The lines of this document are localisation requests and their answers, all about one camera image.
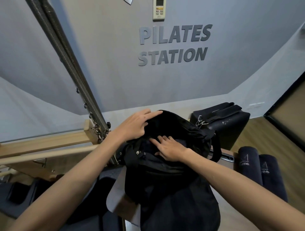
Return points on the person's left forearm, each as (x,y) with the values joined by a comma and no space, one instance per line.
(64,188)

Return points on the person's left hand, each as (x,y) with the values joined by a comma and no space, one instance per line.
(133,127)

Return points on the black padded box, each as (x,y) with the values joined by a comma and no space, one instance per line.
(228,133)

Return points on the black printed backpack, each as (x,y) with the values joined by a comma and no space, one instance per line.
(171,190)

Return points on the brown wooden side table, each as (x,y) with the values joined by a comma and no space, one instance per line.
(116,197)

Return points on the person's right hand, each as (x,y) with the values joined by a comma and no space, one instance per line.
(171,150)

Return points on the grey wall letters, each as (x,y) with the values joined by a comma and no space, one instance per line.
(176,45)

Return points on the brown blind with black frame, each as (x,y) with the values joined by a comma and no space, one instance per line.
(290,119)

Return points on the chrome tower pole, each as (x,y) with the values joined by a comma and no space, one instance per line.
(69,62)

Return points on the person's right forearm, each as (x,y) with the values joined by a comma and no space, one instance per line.
(250,190)

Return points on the metal wall logo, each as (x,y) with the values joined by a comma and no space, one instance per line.
(128,1)

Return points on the wooden tower frame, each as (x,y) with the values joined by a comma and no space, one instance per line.
(43,142)

